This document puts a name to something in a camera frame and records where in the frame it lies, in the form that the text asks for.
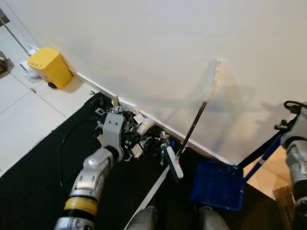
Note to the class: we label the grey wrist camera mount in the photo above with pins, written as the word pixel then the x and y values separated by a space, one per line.
pixel 298 124
pixel 112 129

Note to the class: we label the grey robot leg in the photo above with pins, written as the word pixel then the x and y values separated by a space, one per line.
pixel 143 220
pixel 213 220

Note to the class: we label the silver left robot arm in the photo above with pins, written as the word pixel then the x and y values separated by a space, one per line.
pixel 93 172

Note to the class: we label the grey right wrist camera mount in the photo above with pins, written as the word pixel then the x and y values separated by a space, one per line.
pixel 298 124

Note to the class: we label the grey left robot leg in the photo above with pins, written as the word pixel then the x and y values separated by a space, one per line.
pixel 143 220

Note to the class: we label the white plastic tube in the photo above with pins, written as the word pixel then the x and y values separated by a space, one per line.
pixel 145 125

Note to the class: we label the yellow wheeled box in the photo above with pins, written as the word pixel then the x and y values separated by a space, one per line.
pixel 48 67

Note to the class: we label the small wooden stick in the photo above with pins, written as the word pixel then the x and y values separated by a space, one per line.
pixel 115 101

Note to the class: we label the black floor mat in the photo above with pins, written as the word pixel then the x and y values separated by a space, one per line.
pixel 38 177

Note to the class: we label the brown cardboard box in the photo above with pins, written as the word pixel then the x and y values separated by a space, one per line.
pixel 284 206

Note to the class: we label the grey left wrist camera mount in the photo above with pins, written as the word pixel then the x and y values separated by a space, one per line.
pixel 112 129

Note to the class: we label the black wall edge trim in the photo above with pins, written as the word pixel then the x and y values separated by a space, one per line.
pixel 256 149

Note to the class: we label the white broom with black rod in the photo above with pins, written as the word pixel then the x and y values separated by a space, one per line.
pixel 175 167

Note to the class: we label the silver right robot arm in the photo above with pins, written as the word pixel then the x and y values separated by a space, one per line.
pixel 297 167

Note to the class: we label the grey right robot leg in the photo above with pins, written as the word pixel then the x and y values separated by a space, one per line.
pixel 213 220

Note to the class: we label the white tape strip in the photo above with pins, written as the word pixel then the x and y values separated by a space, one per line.
pixel 146 201

